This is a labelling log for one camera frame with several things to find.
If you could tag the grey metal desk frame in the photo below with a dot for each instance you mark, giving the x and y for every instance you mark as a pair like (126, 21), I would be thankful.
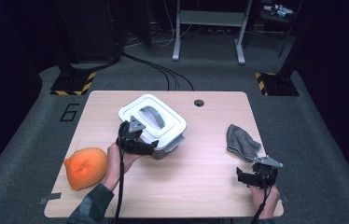
(210, 18)

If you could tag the grey storage bin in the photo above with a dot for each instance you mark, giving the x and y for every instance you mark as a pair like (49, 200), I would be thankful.
(168, 151)

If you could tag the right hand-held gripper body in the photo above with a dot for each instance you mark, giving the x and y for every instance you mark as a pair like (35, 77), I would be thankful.
(266, 174)

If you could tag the person's right hand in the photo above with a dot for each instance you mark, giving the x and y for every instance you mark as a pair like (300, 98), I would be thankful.
(266, 202)

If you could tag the grey knitted cloth cover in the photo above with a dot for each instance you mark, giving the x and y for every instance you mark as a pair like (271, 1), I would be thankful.
(241, 143)

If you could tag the black cabinet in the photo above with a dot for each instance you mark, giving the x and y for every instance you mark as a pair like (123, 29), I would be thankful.
(91, 31)

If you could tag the person's left hand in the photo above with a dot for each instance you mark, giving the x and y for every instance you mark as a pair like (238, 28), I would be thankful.
(113, 168)

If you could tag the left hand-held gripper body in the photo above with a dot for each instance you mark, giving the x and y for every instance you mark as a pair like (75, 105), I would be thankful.
(129, 137)

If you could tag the dark shelf with clutter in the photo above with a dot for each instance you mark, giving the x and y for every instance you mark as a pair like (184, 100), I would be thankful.
(276, 12)

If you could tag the black striped stand base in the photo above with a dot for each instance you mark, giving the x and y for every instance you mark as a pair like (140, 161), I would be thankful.
(280, 84)
(71, 84)

